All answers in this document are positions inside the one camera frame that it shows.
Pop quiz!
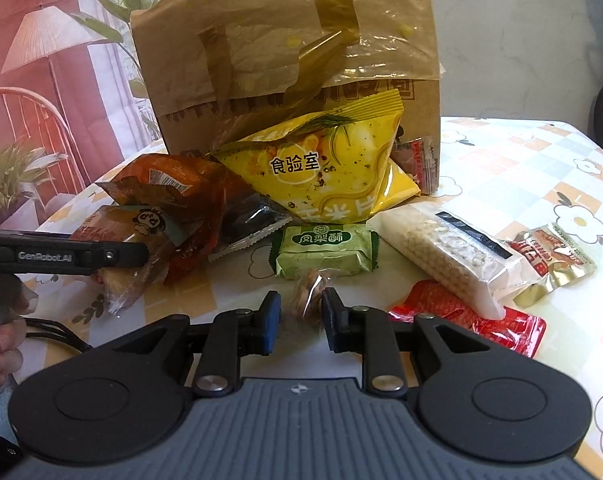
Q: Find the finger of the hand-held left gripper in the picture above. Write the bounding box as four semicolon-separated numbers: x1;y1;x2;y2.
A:
79;241;150;276

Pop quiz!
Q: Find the small red striped packet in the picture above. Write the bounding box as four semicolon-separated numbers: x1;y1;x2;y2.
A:
391;136;439;196

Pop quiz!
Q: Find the panda print bread packet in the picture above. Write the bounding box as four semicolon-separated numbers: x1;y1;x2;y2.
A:
69;204;202;315

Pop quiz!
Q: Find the brown paper bag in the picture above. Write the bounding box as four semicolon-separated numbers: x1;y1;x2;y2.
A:
129;0;445;161

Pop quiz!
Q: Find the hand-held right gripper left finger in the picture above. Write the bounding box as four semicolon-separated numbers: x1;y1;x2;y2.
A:
109;290;283;399

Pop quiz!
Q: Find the orange bread packet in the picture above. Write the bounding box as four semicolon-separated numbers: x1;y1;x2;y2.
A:
96;152;242;286

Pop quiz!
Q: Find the black snack packet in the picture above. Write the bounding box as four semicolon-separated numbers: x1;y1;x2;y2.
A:
209;200;295;263

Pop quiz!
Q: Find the green cake packet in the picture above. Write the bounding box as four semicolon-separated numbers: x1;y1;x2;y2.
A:
272;224;379;281

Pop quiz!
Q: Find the small clear snack packet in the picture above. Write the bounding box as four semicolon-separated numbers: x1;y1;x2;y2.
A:
289;267;339;322

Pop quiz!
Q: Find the black cable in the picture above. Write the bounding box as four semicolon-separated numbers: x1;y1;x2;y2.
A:
24;317;95;353

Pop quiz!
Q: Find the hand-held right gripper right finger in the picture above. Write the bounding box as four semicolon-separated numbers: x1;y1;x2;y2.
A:
321;287;487;396

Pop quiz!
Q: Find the person's left hand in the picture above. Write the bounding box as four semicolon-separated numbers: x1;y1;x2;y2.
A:
0;275;38;389

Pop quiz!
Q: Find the gold and red snack packet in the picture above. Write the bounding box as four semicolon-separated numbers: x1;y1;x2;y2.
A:
504;222;598;308

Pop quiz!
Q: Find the white cracker packet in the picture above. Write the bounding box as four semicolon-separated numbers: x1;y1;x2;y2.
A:
366;205;525;321

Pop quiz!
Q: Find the printed backdrop cloth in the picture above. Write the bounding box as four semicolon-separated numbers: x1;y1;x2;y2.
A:
0;0;182;241

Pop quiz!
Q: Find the yellow snack packet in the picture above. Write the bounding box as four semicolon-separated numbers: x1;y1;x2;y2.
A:
214;89;422;226

